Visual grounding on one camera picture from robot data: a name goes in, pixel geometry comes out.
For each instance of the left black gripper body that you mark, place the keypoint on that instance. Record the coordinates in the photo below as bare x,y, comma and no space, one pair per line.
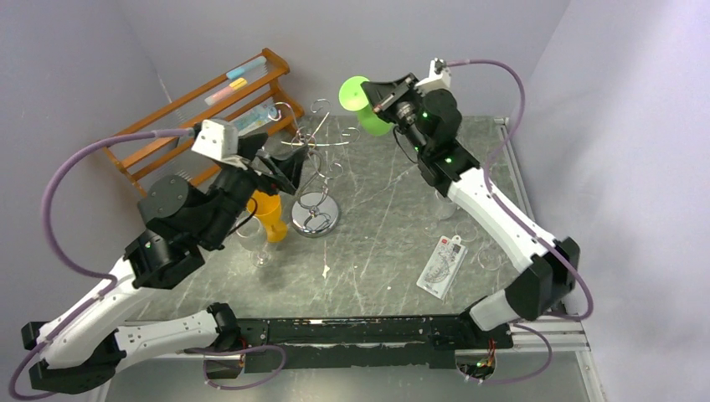
238,177

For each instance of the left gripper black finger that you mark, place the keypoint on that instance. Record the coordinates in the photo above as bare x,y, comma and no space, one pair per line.
249,145
285,170

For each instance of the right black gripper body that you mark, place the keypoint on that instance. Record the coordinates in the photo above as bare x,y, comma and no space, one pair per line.
385,95

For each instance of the green plastic wine glass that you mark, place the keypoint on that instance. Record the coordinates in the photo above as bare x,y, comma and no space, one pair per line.
352,98

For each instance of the clear wine glass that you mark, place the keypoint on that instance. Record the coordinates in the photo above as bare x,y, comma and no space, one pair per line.
253,237
439,209

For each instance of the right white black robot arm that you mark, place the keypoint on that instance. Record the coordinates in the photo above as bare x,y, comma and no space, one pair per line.
430,121

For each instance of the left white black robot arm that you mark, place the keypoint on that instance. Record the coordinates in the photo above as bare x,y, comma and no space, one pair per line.
88,344

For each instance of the orange plastic wine glass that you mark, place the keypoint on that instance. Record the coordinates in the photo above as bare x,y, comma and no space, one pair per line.
268,210

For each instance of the wooden shelf rack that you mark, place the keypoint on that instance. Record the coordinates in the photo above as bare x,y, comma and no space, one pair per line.
142,163

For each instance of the chrome wine glass rack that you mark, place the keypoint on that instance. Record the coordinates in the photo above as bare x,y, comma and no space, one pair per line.
314,212

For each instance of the blue white packaged item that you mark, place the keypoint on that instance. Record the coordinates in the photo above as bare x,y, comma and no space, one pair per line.
256,118

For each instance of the pink yellow marker pen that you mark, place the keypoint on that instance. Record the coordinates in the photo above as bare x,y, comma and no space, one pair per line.
228,90

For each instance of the blue marker pen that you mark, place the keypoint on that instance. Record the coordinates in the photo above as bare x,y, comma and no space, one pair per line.
241,70

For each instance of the white packaged ruler card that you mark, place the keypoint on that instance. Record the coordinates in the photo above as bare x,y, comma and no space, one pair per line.
442,266

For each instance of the clear glass far right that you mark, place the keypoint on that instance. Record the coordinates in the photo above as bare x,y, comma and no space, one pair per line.
485,254

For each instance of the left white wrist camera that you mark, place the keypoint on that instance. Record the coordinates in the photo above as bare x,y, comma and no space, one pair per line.
218,140

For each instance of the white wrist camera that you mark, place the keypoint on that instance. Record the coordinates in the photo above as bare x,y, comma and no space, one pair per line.
218,140
439,77

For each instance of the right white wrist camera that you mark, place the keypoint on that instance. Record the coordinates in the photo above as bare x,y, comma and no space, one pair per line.
439,77

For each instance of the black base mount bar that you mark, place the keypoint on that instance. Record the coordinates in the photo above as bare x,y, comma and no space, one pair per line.
345,342

